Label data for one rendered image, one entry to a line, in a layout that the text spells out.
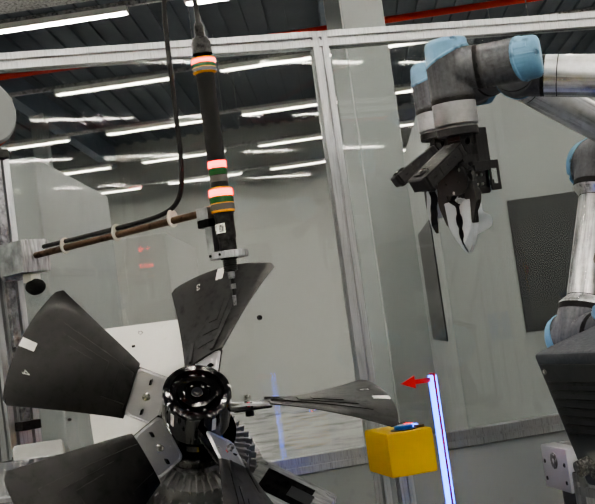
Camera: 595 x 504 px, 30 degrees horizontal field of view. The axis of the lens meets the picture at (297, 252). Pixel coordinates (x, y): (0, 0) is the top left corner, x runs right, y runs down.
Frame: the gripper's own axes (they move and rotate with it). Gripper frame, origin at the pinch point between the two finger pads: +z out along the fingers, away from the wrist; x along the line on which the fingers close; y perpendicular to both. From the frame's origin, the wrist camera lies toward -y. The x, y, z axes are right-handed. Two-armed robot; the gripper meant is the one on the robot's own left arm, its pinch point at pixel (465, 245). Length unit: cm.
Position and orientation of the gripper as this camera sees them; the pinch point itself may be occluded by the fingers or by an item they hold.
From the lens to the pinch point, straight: 189.7
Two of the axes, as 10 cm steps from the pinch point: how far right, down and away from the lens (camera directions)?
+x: -5.8, 0.8, 8.1
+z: 1.4, 9.9, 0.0
